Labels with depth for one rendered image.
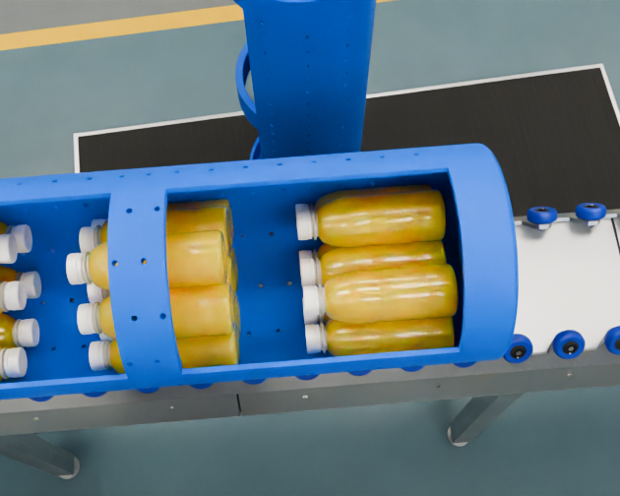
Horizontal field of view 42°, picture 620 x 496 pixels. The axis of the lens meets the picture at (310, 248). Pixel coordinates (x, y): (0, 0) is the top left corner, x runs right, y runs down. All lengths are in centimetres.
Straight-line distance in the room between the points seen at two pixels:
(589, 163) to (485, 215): 137
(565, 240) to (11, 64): 188
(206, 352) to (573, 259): 59
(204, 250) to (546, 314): 54
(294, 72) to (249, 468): 103
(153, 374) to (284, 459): 113
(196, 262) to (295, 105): 70
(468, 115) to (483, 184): 134
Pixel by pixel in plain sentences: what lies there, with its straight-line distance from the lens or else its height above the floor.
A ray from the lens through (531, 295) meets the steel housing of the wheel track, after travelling 128.
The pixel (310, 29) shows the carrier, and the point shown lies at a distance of 144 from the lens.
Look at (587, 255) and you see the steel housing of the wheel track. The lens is 132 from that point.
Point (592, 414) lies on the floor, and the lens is 224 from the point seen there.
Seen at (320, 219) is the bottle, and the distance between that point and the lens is 106.
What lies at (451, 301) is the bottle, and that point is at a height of 113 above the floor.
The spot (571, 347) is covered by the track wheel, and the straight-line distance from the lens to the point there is 122.
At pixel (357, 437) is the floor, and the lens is 212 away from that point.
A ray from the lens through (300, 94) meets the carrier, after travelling 160.
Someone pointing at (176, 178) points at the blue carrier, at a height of 121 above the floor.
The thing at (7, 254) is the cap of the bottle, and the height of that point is 112.
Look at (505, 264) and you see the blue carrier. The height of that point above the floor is 122.
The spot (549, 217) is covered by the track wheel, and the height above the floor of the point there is 98.
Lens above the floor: 209
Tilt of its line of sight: 68 degrees down
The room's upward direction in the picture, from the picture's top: 1 degrees counter-clockwise
